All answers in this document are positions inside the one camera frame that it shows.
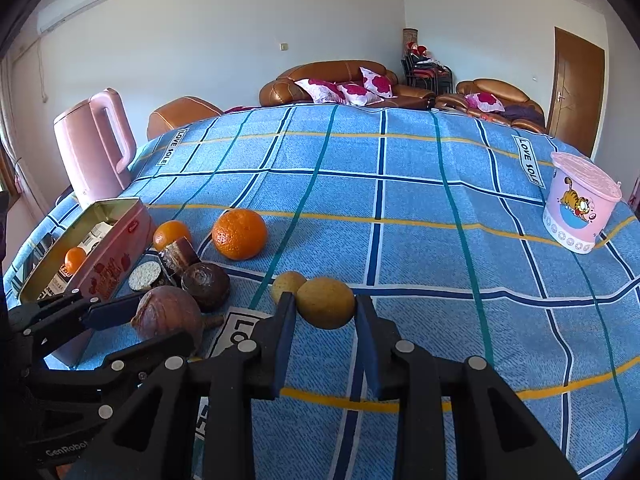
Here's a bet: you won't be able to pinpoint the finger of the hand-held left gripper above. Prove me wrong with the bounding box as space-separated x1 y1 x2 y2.
24 331 197 400
9 290 144 362

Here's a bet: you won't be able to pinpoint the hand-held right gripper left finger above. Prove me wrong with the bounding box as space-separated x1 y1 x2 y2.
65 292 298 480

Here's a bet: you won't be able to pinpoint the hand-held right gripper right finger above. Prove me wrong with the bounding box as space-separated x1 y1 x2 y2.
355 294 583 480

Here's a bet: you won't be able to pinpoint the dark fruit half speckled face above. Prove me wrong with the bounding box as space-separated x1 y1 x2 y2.
128 261 163 292

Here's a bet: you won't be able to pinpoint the pink tin box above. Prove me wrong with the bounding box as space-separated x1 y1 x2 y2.
19 197 157 367

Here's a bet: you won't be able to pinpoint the larger yellow-brown fruit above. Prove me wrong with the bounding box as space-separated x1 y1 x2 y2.
296 276 357 331

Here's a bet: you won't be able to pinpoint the small yellow-brown fruit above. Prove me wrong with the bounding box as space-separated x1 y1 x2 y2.
271 271 308 306

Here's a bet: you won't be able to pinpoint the small orange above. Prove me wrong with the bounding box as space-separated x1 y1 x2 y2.
64 247 87 275
152 220 193 253

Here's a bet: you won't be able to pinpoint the dark brown fruit piece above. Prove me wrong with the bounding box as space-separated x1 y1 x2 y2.
159 239 202 281

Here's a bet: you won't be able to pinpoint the dark brown passion fruit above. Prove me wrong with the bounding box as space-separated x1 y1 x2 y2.
181 263 232 312

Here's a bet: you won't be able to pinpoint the large orange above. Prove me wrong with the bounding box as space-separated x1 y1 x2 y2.
212 208 268 261

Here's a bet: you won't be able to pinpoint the blue plaid blanket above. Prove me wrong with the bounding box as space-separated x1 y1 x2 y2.
2 102 640 480

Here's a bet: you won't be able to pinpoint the pink electric kettle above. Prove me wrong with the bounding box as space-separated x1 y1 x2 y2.
53 88 137 208

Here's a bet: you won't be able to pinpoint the brown leather ottoman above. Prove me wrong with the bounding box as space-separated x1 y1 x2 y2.
146 96 224 141

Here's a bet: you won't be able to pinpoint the pink cartoon cat bucket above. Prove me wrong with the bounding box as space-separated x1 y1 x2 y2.
542 151 623 256

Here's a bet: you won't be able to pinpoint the white pillow red flowers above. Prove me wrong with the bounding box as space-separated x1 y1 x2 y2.
295 78 346 104
360 66 396 98
465 92 506 112
337 82 383 107

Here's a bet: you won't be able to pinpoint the stack of dark chairs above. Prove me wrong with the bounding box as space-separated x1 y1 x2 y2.
402 52 453 95

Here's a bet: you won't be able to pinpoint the brown leather sofa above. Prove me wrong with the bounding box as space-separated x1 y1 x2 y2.
259 60 436 110

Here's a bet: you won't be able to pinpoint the purple cloth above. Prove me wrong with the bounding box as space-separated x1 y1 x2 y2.
500 102 543 123

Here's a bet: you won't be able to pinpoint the brown leather armchair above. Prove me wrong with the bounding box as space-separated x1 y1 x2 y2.
435 78 546 135

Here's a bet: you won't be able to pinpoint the white air conditioner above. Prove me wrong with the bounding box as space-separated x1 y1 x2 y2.
36 0 116 36

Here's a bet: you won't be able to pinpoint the brown wooden door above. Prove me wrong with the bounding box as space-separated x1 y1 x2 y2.
545 26 606 158

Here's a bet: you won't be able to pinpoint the air conditioner cable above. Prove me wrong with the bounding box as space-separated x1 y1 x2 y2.
36 34 49 104

